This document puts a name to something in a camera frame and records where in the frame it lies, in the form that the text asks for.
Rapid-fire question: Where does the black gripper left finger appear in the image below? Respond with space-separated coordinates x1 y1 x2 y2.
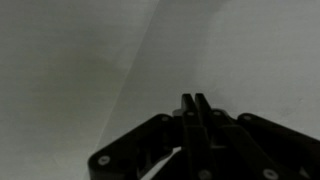
87 93 215 180

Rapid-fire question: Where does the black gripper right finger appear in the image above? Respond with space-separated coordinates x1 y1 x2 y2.
195 92 320 180

